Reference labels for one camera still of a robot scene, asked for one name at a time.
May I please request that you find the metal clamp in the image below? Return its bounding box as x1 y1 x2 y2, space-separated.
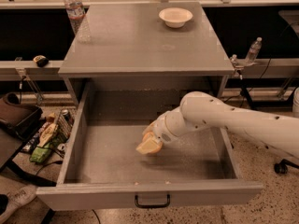
230 54 244 80

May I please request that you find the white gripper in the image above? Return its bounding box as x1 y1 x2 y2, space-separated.
135 112 175 155

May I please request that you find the black drawer handle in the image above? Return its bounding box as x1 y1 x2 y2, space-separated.
135 194 171 209

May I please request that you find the green snack bag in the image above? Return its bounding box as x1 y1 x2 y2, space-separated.
29 147 52 164

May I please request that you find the white bowl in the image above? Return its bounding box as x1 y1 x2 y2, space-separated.
159 7 193 28

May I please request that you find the black cable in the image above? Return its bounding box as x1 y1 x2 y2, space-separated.
222 58 273 108

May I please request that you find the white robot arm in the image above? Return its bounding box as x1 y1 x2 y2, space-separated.
136 91 299 162

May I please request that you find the black chair caster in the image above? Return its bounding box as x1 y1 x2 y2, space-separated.
274 159 299 175

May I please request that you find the clear plastic water bottle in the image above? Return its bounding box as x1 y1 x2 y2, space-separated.
64 0 91 43

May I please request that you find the grey open top drawer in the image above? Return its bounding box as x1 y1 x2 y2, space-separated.
37 84 263 211

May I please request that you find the small background water bottle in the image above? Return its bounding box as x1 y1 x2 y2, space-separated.
245 37 263 66

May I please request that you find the white sneaker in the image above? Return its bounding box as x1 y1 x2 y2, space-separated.
0 185 37 224

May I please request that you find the wire basket of snacks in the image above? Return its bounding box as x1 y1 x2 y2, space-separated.
21 108 76 158

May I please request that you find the orange fruit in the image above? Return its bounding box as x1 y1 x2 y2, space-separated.
142 132 154 142

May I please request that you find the black yellow tape measure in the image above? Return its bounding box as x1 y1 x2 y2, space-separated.
33 55 49 68

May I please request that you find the grey cabinet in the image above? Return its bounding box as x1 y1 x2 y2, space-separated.
59 1 233 103

